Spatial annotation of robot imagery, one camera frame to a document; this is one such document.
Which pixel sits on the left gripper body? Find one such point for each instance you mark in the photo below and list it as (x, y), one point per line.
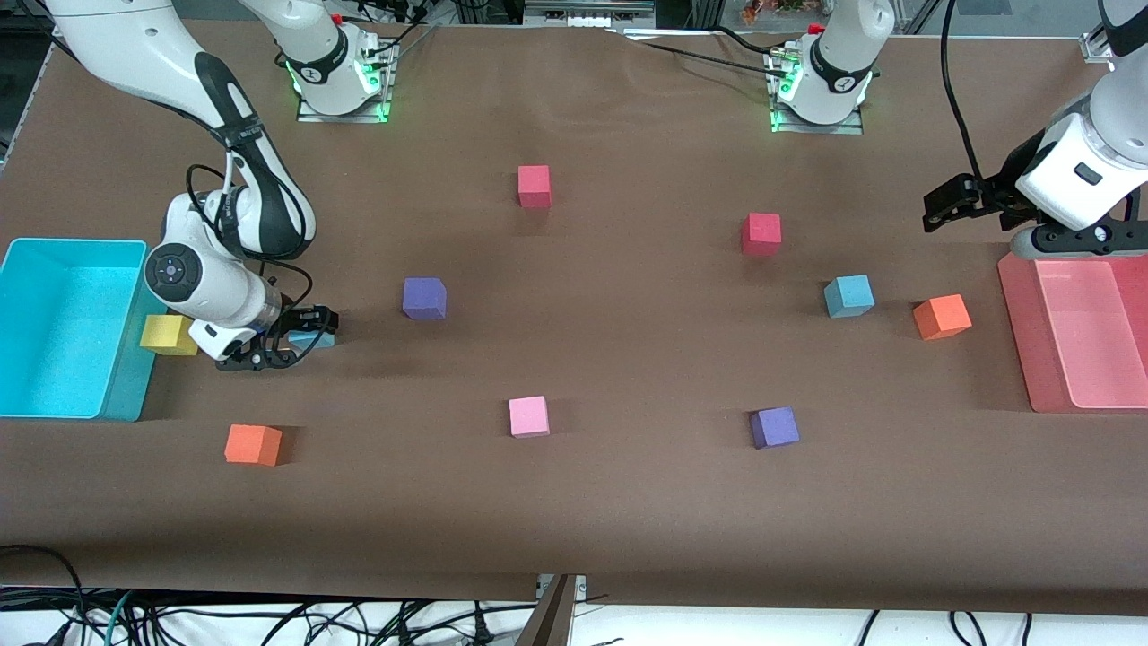
(994, 190)

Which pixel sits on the light blue foam block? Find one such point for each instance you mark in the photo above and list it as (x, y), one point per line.
(848, 296)
(316, 340)

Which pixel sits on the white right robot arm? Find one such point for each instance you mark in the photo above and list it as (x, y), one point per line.
(134, 45)

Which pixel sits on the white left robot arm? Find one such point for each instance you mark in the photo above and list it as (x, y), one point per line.
(1117, 117)

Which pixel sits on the orange foam block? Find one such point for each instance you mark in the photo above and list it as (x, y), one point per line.
(251, 444)
(942, 316)

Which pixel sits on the yellow foam block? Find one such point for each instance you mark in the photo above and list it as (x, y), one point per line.
(166, 334)

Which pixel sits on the purple foam block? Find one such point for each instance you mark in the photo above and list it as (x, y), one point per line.
(423, 298)
(775, 427)

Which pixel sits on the pink plastic bin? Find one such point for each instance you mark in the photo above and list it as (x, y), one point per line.
(1076, 341)

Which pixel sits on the red foam block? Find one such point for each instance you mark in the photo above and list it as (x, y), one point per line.
(534, 184)
(761, 231)

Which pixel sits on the cyan plastic bin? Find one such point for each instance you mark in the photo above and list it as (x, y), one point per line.
(63, 341)

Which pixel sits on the pink foam block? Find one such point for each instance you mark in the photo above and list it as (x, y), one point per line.
(529, 416)

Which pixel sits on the brown table cover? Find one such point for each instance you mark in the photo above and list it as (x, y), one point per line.
(628, 502)

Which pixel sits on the metal table clamp plate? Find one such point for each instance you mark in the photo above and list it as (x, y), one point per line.
(578, 585)

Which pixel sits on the dark table support beam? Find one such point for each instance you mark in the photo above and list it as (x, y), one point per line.
(549, 624)

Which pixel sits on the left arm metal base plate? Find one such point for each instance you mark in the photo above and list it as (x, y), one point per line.
(856, 117)

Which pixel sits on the metal table corner bracket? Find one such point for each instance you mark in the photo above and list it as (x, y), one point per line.
(1098, 47)

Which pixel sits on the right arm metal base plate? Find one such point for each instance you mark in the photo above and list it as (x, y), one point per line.
(384, 90)

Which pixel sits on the silver aluminium frame rail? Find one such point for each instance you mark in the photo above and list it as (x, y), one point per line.
(587, 11)

